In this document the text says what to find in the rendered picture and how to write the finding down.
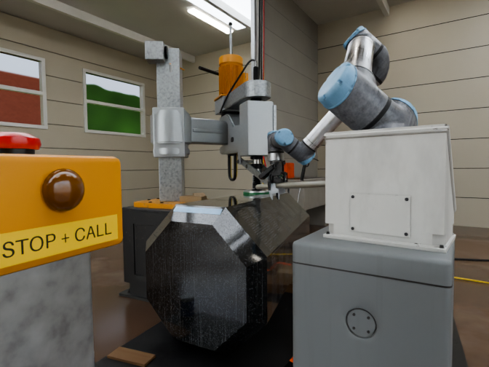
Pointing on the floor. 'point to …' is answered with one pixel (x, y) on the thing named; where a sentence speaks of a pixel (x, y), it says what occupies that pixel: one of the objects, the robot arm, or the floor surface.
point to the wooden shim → (131, 356)
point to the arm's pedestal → (370, 304)
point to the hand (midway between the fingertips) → (273, 197)
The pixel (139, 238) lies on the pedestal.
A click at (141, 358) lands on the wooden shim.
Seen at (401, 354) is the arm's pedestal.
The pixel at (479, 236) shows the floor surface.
